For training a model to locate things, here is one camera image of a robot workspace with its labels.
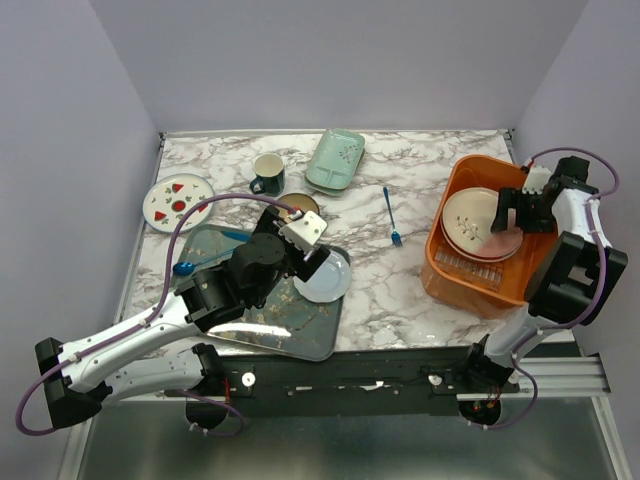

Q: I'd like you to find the orange plastic bin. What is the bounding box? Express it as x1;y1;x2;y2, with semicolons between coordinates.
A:
421;155;557;318

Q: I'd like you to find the mint rectangular dish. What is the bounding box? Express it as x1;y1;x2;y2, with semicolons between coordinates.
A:
304;150;364;197
305;128;365;191

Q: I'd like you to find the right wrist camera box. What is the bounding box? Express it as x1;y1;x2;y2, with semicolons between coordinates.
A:
522;165;552;195

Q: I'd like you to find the brown cream bowl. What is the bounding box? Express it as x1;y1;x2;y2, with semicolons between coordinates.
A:
278;193;320;215

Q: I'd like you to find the dark green mug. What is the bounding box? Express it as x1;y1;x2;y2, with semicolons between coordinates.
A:
249;153;285;197

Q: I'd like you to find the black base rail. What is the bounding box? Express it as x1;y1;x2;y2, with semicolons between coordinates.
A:
185;347;519;425

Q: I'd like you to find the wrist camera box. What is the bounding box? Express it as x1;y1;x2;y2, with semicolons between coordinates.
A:
279;210;328;253
522;165;552;195

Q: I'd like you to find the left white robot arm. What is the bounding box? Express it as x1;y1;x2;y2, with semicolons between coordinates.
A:
34;206;330;429

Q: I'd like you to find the upper mint rectangular dish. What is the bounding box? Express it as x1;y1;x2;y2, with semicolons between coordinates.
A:
305;128;365;191

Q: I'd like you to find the light blue scalloped plate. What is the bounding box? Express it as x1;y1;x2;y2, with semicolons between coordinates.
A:
293;251;352;303

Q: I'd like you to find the blue plastic fork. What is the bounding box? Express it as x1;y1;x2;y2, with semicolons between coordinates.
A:
383;186;403;248

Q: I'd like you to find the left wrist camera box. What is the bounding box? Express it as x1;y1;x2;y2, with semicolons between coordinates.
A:
279;210;328;253

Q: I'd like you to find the pink and cream plate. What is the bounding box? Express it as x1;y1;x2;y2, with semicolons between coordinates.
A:
440;187;523;257

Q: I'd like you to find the blue metallic spoon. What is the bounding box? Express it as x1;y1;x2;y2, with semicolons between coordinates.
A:
172;249;234;277

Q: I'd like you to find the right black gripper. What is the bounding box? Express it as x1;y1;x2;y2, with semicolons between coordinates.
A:
491;188;556;236

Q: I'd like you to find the lower mint rectangular dish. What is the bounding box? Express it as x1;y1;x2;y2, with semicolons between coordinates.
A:
304;150;364;197

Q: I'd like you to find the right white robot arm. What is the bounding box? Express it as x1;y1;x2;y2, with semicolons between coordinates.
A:
459;148;628;392

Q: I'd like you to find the floral blossom tray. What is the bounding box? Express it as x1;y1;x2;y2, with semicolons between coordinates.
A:
178;224;343;362

